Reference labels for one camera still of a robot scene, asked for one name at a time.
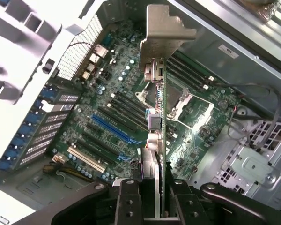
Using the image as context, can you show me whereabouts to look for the silver perforated disk bay cage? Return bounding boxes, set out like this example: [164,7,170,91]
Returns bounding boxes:
[194,117,281,208]

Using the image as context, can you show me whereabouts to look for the white PCI slot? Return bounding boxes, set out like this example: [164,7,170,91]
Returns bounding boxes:
[67,146,107,173]

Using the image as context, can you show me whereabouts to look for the blue expansion slot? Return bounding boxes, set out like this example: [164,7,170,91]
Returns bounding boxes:
[91,114,141,145]

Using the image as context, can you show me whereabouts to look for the metal socket cover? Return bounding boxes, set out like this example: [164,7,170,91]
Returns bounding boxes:
[192,98,228,134]

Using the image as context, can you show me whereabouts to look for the green motherboard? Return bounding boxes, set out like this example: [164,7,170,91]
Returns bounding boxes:
[53,18,244,188]

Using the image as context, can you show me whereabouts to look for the CPU socket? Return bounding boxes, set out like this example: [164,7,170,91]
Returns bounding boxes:
[134,81,195,123]

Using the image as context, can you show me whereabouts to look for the open black PC case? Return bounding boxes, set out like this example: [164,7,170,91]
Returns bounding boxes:
[0,0,281,225]

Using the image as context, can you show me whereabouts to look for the grey parts rack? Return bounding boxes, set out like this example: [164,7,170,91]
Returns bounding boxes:
[0,0,62,105]

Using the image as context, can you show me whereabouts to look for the yellow and black power wires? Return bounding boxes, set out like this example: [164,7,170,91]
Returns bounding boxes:
[43,163,92,184]

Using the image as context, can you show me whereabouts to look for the grey wire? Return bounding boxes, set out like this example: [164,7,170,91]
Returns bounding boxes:
[221,83,281,150]

